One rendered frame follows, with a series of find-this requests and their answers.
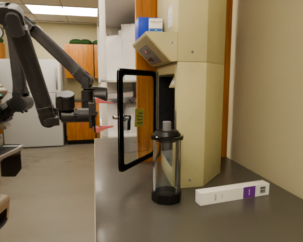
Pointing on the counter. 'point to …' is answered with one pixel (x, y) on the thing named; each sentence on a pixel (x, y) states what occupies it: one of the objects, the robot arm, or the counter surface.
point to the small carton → (155, 24)
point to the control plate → (149, 54)
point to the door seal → (123, 115)
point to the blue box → (141, 26)
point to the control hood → (159, 46)
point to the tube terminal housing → (197, 84)
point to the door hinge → (157, 99)
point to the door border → (120, 112)
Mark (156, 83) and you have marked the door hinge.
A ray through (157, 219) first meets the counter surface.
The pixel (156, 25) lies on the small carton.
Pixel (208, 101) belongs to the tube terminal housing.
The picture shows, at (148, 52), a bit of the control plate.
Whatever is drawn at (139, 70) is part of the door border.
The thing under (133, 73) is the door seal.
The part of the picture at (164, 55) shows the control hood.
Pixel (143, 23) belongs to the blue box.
